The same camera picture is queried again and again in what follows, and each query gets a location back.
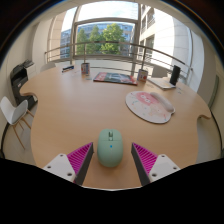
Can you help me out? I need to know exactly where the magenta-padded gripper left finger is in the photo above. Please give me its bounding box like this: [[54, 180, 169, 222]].
[[42, 141, 95, 187]]

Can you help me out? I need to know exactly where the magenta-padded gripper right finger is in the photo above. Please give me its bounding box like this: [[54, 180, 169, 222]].
[[130, 142, 182, 187]]

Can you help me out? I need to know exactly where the mint green computer mouse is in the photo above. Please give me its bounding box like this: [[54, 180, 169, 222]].
[[96, 128, 125, 168]]

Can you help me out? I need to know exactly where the round pink-printed white mouse pad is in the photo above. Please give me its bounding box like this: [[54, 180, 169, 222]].
[[125, 90, 176, 125]]

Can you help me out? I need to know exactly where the white chair with wooden legs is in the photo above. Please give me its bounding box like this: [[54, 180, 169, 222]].
[[0, 96, 35, 150]]

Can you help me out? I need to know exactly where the white open book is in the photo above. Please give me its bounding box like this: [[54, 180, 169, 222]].
[[147, 77, 177, 90]]

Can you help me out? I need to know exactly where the tall black speaker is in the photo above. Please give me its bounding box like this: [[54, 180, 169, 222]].
[[169, 64, 182, 87]]

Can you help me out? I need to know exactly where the black printer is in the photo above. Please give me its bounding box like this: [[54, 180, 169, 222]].
[[9, 59, 38, 109]]

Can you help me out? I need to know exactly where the blue and black stapler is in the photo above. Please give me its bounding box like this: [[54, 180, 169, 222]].
[[61, 65, 75, 73]]

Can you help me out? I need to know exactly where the colourful printed cup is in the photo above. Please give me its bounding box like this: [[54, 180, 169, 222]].
[[80, 62, 91, 76]]

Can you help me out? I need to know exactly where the red and dark magazine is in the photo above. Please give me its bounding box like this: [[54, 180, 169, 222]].
[[92, 71, 139, 86]]

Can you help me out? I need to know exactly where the metal balcony railing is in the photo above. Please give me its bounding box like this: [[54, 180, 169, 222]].
[[44, 40, 194, 78]]

